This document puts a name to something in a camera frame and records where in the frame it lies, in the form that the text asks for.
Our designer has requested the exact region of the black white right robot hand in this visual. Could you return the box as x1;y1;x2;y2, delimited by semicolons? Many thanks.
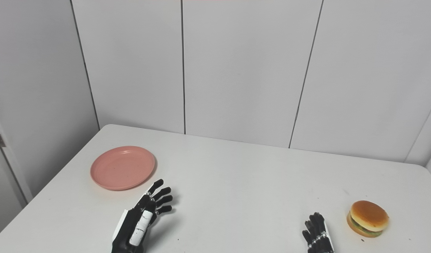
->
302;212;335;253

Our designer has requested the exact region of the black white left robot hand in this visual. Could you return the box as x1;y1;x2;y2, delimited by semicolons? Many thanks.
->
111;179;173;253

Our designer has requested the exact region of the toy hamburger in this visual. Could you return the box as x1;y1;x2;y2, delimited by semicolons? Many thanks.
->
347;200;390;238

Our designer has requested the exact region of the pink round plate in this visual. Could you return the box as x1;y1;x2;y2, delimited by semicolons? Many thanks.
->
90;146;155;191

